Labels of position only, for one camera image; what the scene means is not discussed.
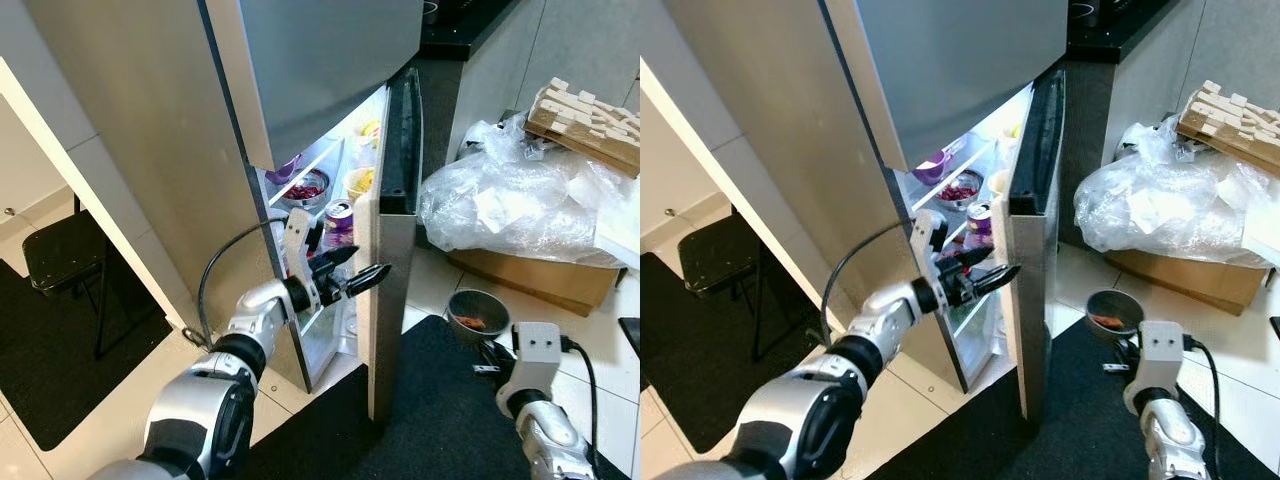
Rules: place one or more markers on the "grey freezer door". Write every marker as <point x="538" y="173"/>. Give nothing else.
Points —
<point x="960" y="60"/>
<point x="320" y="60"/>

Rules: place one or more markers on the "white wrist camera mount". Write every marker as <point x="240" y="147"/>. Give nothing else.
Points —
<point x="297" y="235"/>
<point x="537" y="350"/>
<point x="922" y="235"/>
<point x="1162" y="350"/>

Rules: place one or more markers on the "black countertop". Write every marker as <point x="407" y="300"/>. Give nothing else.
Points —
<point x="460" y="35"/>
<point x="1110" y="35"/>

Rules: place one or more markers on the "steel bowl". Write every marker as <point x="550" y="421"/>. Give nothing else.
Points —
<point x="955" y="205"/>
<point x="300" y="203"/>

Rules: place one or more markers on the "brown cardboard box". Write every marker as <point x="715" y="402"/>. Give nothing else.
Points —
<point x="540" y="280"/>
<point x="1190" y="280"/>

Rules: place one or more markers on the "black rug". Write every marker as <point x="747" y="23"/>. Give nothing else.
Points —
<point x="50" y="380"/>
<point x="700" y="380"/>

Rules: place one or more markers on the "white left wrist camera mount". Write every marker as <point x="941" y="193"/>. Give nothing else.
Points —
<point x="297" y="235"/>
<point x="922" y="235"/>

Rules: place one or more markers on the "white cup yellow food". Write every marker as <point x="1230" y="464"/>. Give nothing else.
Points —
<point x="358" y="185"/>
<point x="997" y="182"/>

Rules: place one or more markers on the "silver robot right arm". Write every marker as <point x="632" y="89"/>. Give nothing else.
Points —
<point x="545" y="440"/>
<point x="1170" y="445"/>

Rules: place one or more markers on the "grey bowl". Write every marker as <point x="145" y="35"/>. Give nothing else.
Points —
<point x="1118" y="302"/>
<point x="480" y="300"/>

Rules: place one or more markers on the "clear plastic bag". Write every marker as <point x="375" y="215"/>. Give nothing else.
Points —
<point x="500" y="200"/>
<point x="1150" y="200"/>

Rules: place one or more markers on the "grey fridge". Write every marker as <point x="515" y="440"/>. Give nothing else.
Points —
<point x="780" y="120"/>
<point x="150" y="120"/>

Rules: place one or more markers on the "wooden lattice block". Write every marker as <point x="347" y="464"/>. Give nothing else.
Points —
<point x="1240" y="125"/>
<point x="590" y="125"/>

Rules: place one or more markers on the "white box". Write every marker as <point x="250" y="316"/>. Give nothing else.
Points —
<point x="620" y="235"/>
<point x="1263" y="235"/>

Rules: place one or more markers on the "purple cup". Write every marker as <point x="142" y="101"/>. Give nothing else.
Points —
<point x="283" y="172"/>
<point x="930" y="170"/>

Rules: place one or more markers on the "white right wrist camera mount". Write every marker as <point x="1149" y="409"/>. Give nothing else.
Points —
<point x="1162" y="350"/>
<point x="537" y="350"/>

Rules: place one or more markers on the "black chair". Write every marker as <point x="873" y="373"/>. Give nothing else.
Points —
<point x="715" y="255"/>
<point x="65" y="250"/>

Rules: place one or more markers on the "black floor mat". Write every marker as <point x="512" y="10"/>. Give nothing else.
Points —
<point x="440" y="420"/>
<point x="1070" y="430"/>

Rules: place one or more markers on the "white cabinet door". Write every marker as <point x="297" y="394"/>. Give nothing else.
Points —
<point x="30" y="170"/>
<point x="680" y="190"/>

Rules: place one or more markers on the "orange carrot piece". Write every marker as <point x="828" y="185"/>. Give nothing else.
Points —
<point x="472" y="322"/>
<point x="1108" y="321"/>

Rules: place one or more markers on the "red berries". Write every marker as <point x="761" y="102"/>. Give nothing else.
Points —
<point x="958" y="192"/>
<point x="305" y="191"/>

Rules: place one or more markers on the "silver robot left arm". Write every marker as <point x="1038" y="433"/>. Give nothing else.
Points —
<point x="800" y="420"/>
<point x="200" y="420"/>

